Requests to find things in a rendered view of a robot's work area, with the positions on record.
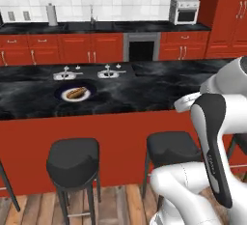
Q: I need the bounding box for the red island counter base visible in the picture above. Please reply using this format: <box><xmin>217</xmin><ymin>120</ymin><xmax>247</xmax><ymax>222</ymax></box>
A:
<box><xmin>0</xmin><ymin>108</ymin><xmax>247</xmax><ymax>198</ymax></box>

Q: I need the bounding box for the white grey rimmed plate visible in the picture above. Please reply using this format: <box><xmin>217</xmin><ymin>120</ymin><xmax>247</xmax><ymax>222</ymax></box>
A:
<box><xmin>174</xmin><ymin>92</ymin><xmax>203</xmax><ymax>113</ymax></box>

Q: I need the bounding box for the dark rimmed white plate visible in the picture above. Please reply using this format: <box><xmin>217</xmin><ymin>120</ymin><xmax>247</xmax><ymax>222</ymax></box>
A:
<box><xmin>53</xmin><ymin>83</ymin><xmax>97</xmax><ymax>103</ymax></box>

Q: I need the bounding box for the silver tap fixture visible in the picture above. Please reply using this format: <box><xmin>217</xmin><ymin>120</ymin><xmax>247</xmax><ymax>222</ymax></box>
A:
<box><xmin>96</xmin><ymin>62</ymin><xmax>127</xmax><ymax>79</ymax></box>
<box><xmin>52</xmin><ymin>65</ymin><xmax>84</xmax><ymax>81</ymax></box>

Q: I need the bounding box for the brown hot dog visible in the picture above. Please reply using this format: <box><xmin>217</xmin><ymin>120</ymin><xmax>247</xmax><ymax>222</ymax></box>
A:
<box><xmin>66</xmin><ymin>86</ymin><xmax>89</xmax><ymax>99</ymax></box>

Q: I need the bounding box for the steel dishwasher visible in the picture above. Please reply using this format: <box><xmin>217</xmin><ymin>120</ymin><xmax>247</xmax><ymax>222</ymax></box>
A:
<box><xmin>123</xmin><ymin>31</ymin><xmax>162</xmax><ymax>63</ymax></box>

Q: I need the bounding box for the black bar stool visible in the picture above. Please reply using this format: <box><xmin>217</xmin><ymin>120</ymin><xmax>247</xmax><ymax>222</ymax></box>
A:
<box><xmin>141</xmin><ymin>130</ymin><xmax>203</xmax><ymax>211</ymax></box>
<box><xmin>0</xmin><ymin>159</ymin><xmax>21</xmax><ymax>212</ymax></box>
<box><xmin>226</xmin><ymin>133</ymin><xmax>247</xmax><ymax>183</ymax></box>
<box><xmin>45</xmin><ymin>137</ymin><xmax>102</xmax><ymax>225</ymax></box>

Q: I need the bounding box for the long red base cupboard run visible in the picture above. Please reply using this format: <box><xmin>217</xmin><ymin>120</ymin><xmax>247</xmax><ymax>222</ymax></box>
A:
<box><xmin>0</xmin><ymin>32</ymin><xmax>124</xmax><ymax>68</ymax></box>

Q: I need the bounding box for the short red base cupboard run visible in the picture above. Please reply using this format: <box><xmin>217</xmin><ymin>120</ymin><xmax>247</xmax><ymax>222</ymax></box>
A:
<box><xmin>158</xmin><ymin>30</ymin><xmax>210</xmax><ymax>62</ymax></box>

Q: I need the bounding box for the silver sink tap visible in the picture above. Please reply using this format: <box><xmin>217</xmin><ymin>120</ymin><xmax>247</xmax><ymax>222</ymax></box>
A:
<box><xmin>89</xmin><ymin>4</ymin><xmax>98</xmax><ymax>28</ymax></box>

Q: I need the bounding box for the white toaster oven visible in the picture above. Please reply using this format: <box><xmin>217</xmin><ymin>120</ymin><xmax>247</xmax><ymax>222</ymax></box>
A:
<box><xmin>168</xmin><ymin>0</ymin><xmax>201</xmax><ymax>26</ymax></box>

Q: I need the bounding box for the white paper towel roll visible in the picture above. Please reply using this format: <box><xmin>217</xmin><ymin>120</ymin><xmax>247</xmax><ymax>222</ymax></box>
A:
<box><xmin>45</xmin><ymin>3</ymin><xmax>59</xmax><ymax>27</ymax></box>

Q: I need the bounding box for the tall red cupboard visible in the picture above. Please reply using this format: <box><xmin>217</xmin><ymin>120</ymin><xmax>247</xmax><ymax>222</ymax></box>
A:
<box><xmin>197</xmin><ymin>0</ymin><xmax>247</xmax><ymax>60</ymax></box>

